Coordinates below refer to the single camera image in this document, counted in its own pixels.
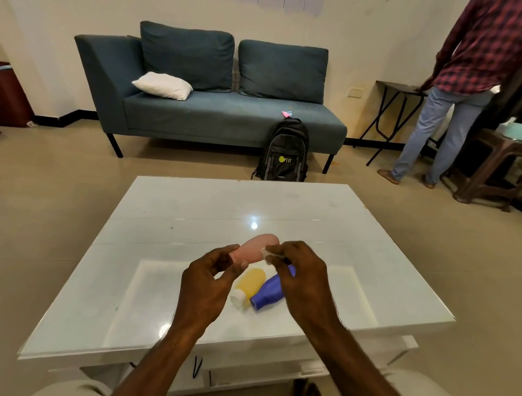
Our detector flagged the wide teal back cushion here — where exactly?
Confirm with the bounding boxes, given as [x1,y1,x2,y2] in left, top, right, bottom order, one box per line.
[238,39,329,105]

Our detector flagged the blue squeeze bottle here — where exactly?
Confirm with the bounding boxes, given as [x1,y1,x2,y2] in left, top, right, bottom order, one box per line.
[250,264,297,312]

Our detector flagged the white glossy coffee table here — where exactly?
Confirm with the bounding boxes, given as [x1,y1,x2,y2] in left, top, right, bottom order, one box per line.
[17,176,456,395]

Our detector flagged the person's left forearm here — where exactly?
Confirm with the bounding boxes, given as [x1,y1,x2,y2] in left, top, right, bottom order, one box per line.
[112,320,204,396]

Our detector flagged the person's right forearm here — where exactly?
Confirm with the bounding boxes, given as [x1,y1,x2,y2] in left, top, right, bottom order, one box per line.
[304,316,402,396]

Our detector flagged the yellow squeeze bottle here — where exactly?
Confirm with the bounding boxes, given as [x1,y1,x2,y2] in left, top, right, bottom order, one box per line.
[229,268,266,308]

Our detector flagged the person's right hand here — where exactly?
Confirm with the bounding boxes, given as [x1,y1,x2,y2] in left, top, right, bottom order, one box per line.
[264,241,340,328]

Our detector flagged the pink squeeze bottle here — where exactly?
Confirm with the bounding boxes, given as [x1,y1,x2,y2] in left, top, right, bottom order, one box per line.
[228,234,281,265]

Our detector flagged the brown plastic stool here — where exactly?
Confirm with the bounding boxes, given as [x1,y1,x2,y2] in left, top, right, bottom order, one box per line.
[452,129,522,213]

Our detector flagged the paper sheets on wall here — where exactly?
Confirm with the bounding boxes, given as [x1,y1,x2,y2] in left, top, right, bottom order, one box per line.
[234,0,327,17]

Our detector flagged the black backpack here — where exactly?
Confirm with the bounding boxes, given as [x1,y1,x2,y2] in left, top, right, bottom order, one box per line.
[251,118,310,182]

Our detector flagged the white pillow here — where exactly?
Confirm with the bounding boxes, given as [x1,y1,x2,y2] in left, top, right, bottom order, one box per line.
[131,72,194,101]

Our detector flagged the pale teal container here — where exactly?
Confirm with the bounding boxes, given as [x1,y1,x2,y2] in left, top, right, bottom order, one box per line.
[495,117,522,142]

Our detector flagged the dark red wooden cabinet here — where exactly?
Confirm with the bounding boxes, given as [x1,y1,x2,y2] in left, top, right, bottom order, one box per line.
[0,61,35,128]

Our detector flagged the teal fabric sofa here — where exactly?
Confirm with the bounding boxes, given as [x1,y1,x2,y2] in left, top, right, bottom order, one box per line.
[74,21,348,175]

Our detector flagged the person's left hand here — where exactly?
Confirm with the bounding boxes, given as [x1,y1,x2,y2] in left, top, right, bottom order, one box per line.
[173,244,249,336]

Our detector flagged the large teal back cushion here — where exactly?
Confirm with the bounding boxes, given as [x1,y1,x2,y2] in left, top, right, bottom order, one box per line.
[140,21,235,93]

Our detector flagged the black folding table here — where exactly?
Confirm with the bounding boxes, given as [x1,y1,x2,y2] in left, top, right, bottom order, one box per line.
[353,80,445,167]

